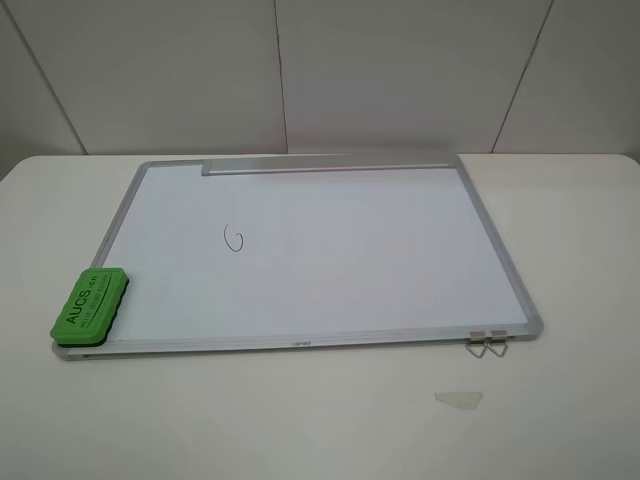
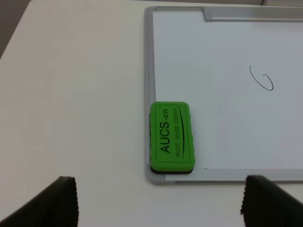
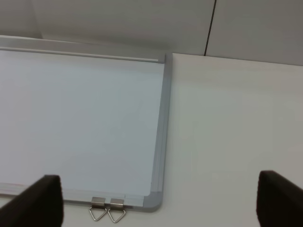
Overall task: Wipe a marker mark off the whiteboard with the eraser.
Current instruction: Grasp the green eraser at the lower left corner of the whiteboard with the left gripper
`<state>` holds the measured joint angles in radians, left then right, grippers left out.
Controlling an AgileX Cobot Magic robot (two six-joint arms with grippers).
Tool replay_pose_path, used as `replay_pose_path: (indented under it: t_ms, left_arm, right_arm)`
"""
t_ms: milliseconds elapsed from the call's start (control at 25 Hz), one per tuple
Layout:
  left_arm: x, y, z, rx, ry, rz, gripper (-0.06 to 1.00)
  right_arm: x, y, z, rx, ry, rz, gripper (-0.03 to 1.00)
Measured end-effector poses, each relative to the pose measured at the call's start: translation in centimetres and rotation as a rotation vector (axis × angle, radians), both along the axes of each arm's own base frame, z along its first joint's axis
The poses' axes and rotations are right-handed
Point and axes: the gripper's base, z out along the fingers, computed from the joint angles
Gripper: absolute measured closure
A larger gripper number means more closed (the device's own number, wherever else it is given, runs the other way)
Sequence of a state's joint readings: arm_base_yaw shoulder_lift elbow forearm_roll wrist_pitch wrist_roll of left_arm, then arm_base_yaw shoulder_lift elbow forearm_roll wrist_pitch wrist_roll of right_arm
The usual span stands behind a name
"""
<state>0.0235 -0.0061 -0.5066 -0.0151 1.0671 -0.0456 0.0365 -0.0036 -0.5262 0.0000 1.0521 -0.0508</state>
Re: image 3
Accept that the metal hanging clip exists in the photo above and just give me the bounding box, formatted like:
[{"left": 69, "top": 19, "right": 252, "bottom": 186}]
[
  {"left": 108, "top": 198, "right": 126, "bottom": 224},
  {"left": 89, "top": 197, "right": 107, "bottom": 222}
]

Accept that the right metal hanging clip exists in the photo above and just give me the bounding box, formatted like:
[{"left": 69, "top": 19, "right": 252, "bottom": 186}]
[{"left": 108, "top": 198, "right": 126, "bottom": 224}]

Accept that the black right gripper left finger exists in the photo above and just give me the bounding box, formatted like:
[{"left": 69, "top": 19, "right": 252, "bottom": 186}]
[{"left": 0, "top": 175, "right": 63, "bottom": 227}]

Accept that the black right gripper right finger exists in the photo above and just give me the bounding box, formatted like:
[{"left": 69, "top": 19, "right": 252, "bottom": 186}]
[{"left": 256, "top": 170, "right": 303, "bottom": 227}]

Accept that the left metal hanging clip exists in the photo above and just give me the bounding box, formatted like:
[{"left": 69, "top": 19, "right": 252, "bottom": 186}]
[{"left": 89, "top": 197, "right": 107, "bottom": 222}]

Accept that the white aluminium-framed whiteboard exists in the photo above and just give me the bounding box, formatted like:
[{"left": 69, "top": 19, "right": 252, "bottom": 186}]
[{"left": 0, "top": 36, "right": 172, "bottom": 212}]

